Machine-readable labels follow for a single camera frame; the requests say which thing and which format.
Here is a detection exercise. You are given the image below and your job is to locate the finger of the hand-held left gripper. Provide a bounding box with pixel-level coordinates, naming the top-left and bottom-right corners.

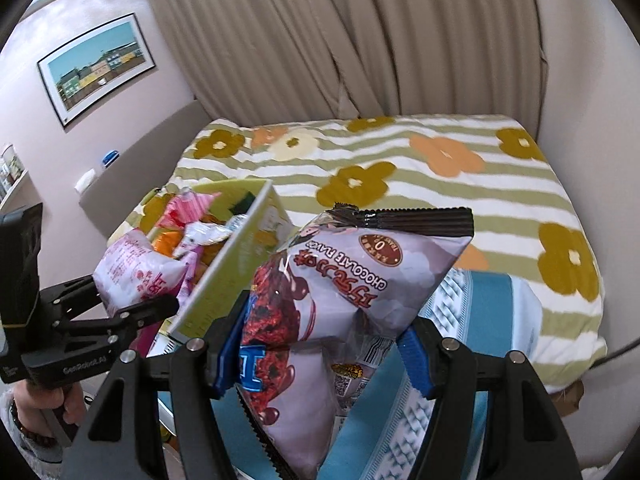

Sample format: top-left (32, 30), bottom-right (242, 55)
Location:
top-left (41, 274), bottom-right (102, 320)
top-left (60, 293), bottom-right (181, 347)

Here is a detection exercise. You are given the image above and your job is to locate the green cardboard box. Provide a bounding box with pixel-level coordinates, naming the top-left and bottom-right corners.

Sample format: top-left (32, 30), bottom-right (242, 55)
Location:
top-left (145, 177), bottom-right (296, 351)

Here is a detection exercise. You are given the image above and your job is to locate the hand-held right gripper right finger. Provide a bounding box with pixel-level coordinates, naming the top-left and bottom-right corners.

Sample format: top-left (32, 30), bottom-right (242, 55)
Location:
top-left (397, 317), bottom-right (583, 480)

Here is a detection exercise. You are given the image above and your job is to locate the wall shelf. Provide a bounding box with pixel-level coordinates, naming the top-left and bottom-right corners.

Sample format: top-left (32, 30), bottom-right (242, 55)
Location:
top-left (0, 167), bottom-right (32, 211)

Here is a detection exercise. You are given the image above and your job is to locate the pink snack packet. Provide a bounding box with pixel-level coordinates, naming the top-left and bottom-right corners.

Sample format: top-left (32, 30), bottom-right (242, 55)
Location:
top-left (160, 191), bottom-right (222, 231)

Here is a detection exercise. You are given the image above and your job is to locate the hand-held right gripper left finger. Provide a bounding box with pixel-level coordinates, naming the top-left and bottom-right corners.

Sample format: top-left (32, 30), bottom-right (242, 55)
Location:
top-left (60, 292), bottom-right (256, 480)

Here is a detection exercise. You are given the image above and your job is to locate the beige curtain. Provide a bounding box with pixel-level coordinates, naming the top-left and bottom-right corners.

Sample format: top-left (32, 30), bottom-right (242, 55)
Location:
top-left (142, 0), bottom-right (551, 123)

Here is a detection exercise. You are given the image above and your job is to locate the person's left hand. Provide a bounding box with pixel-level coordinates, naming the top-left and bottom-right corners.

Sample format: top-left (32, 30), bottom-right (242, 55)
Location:
top-left (14, 382), bottom-right (87, 438)

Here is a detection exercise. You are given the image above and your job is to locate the framed wall picture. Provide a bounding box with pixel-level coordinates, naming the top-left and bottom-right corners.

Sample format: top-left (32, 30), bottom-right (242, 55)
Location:
top-left (36, 12), bottom-right (157, 130)

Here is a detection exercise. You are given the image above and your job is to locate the black cable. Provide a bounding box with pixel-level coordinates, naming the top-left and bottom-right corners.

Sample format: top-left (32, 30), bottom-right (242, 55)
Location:
top-left (590, 337), bottom-right (640, 372)

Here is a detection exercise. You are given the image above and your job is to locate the orange snack packet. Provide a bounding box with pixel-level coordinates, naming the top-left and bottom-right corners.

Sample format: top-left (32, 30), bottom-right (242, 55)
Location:
top-left (150, 227), bottom-right (192, 261)

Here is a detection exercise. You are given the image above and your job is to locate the purple chocolate snack bag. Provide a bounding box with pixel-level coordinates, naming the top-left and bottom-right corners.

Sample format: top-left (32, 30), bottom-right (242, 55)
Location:
top-left (237, 204), bottom-right (475, 480)

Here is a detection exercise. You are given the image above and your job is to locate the person's left forearm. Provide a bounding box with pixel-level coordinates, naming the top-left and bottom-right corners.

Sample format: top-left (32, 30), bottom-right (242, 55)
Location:
top-left (0, 389), bottom-right (66, 467)

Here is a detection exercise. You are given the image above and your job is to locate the pink-white snack packet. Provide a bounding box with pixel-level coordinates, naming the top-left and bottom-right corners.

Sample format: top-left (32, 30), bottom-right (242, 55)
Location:
top-left (92, 230), bottom-right (188, 318)

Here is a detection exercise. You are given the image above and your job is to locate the brown bead bracelet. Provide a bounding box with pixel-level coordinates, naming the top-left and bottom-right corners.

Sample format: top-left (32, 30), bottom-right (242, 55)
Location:
top-left (10, 400), bottom-right (57, 450)

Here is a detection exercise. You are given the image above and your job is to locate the dark green snack packet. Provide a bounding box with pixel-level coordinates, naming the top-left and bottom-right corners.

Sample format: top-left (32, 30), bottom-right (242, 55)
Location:
top-left (227, 192), bottom-right (259, 217)

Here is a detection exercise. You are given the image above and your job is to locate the floral striped blanket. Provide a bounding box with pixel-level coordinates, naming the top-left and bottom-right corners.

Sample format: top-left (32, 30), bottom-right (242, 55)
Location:
top-left (107, 114), bottom-right (608, 396)

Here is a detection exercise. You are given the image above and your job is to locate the silver snack packet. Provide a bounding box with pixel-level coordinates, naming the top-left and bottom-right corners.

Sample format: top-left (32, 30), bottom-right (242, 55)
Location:
top-left (182, 215), bottom-right (247, 257)

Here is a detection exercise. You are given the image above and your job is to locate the grey headboard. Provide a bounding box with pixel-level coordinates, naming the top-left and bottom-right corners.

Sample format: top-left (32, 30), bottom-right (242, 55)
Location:
top-left (77, 99), bottom-right (213, 246)

